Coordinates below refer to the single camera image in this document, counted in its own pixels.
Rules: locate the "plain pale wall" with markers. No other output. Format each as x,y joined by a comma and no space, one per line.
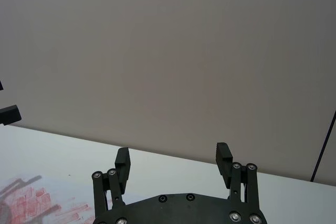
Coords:
168,176

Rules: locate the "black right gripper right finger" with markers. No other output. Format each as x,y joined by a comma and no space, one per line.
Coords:
223,161

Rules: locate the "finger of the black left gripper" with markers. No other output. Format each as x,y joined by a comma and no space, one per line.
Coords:
10,115
0,85

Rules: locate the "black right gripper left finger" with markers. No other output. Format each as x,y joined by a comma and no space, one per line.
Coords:
123,167

